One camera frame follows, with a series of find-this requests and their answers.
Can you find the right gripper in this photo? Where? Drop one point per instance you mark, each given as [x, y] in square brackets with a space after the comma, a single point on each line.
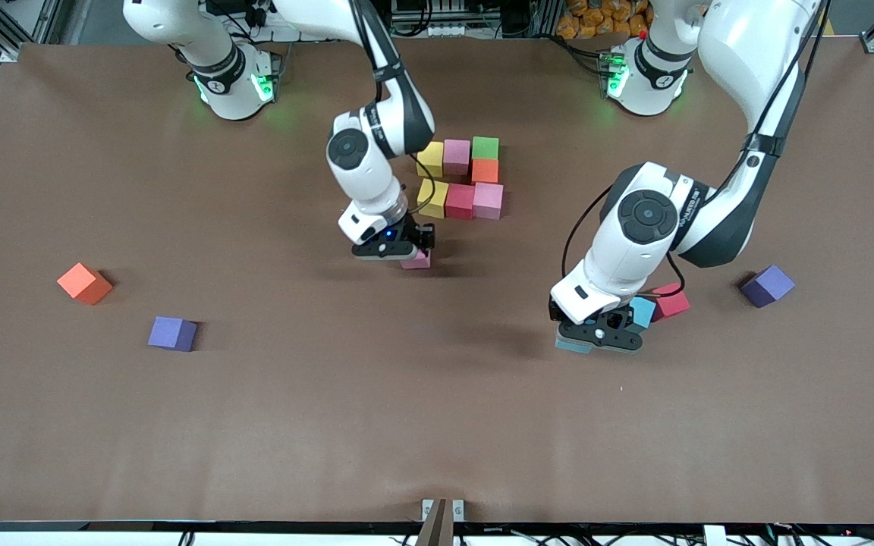
[415, 232]

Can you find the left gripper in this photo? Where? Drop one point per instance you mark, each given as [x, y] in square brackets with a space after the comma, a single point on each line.
[622, 310]

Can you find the cyan foam cube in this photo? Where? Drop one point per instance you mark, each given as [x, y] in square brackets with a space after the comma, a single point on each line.
[643, 311]
[570, 347]

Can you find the yellow foam cube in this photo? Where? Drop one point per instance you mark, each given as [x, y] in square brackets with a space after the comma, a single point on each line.
[433, 161]
[433, 199]

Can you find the pinkish red foam cube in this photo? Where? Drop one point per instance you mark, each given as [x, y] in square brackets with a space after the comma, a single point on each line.
[672, 302]
[460, 201]

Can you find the mauve pink foam cube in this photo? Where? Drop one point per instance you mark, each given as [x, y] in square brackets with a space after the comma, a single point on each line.
[457, 155]

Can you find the orange foam cube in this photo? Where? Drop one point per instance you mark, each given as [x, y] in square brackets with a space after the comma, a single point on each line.
[84, 282]
[485, 171]

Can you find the green foam cube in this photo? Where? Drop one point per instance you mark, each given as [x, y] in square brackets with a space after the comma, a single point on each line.
[485, 147]

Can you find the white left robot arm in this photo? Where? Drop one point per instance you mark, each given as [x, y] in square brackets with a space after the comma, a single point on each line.
[647, 216]

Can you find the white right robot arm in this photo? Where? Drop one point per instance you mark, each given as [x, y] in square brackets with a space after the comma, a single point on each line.
[347, 148]

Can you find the violet foam cube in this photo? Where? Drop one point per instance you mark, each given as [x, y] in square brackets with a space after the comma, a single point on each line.
[768, 284]
[171, 332]

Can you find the small white box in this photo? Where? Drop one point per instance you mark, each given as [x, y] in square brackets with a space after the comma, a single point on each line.
[714, 536]

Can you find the brown bar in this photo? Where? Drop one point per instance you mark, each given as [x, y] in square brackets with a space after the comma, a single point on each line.
[437, 527]

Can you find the white power strip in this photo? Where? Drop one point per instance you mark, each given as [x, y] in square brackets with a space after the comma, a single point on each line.
[278, 19]

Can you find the orange mesh bag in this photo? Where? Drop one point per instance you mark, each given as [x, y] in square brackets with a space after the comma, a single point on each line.
[596, 19]

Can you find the grey metal bracket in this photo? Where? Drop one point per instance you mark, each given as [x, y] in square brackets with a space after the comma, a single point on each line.
[458, 509]

